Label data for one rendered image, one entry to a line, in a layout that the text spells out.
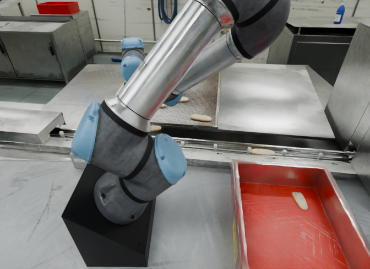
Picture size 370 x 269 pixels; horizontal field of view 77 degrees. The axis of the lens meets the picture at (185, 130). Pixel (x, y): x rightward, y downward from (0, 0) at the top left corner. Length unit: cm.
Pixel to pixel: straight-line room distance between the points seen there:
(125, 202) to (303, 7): 440
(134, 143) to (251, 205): 51
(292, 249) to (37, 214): 80
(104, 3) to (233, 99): 404
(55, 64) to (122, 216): 323
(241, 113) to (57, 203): 85
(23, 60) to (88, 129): 355
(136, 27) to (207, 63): 423
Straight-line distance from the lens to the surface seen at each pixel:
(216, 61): 63
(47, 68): 382
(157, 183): 55
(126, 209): 62
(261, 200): 88
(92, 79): 184
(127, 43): 82
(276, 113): 120
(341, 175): 106
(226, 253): 76
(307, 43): 264
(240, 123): 110
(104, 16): 503
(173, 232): 78
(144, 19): 476
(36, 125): 121
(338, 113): 122
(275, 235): 82
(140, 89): 47
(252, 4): 52
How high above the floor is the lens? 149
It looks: 35 degrees down
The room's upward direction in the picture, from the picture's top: straight up
